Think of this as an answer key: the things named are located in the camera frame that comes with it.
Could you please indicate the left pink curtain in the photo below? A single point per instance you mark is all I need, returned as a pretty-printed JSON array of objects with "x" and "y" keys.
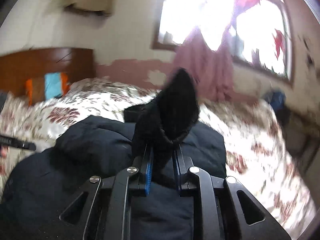
[{"x": 197, "y": 58}]

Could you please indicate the blue backpack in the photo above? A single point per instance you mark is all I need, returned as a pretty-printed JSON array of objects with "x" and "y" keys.
[{"x": 276, "y": 99}]

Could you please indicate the black padded jacket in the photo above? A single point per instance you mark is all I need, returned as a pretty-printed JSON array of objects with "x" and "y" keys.
[{"x": 81, "y": 187}]

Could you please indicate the red hanging garment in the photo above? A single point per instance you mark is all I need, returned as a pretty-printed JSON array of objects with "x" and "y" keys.
[{"x": 279, "y": 41}]

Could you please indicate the pink curtain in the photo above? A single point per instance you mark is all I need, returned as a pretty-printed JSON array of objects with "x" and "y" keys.
[
  {"x": 197, "y": 58},
  {"x": 222, "y": 55}
]

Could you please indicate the floral bed quilt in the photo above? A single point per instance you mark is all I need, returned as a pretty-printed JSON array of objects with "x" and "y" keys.
[{"x": 255, "y": 147}]

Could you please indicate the right pink curtain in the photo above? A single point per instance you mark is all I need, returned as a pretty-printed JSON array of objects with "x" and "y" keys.
[{"x": 222, "y": 55}]

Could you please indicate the orange blue striped pillow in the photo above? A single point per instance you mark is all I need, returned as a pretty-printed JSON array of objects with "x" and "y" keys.
[{"x": 49, "y": 86}]

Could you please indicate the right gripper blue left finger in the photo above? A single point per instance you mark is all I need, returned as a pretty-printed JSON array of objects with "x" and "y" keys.
[{"x": 141, "y": 183}]

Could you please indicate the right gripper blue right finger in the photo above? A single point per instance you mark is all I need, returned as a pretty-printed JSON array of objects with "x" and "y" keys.
[{"x": 181, "y": 165}]

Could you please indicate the brown wooden headboard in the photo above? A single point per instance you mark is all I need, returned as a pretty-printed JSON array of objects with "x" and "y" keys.
[{"x": 16, "y": 68}]

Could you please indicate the brown framed window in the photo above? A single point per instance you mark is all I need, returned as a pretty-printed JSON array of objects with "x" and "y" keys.
[{"x": 257, "y": 31}]

